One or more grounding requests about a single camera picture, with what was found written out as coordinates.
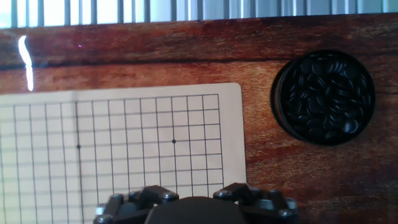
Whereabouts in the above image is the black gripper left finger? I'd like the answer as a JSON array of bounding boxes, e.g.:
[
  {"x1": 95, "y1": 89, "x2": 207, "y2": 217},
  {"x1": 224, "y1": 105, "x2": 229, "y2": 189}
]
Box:
[{"x1": 93, "y1": 185, "x2": 180, "y2": 224}]

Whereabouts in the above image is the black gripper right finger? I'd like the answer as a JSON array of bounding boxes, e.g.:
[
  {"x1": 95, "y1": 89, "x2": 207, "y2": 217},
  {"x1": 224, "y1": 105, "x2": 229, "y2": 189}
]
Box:
[{"x1": 213, "y1": 182, "x2": 299, "y2": 224}]

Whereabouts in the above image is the beige Go board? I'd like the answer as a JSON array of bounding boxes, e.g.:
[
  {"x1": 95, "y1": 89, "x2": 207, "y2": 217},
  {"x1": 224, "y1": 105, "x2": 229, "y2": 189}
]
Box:
[{"x1": 0, "y1": 82, "x2": 248, "y2": 224}]

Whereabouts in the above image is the black round stone bowl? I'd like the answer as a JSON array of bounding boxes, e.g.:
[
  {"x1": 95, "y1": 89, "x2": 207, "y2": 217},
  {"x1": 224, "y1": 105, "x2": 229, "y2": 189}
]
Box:
[{"x1": 269, "y1": 49, "x2": 376, "y2": 146}]

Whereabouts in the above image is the heap of black Go stones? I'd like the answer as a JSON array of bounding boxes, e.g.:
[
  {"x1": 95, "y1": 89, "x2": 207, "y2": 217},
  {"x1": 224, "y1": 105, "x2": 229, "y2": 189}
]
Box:
[{"x1": 281, "y1": 54, "x2": 373, "y2": 142}]

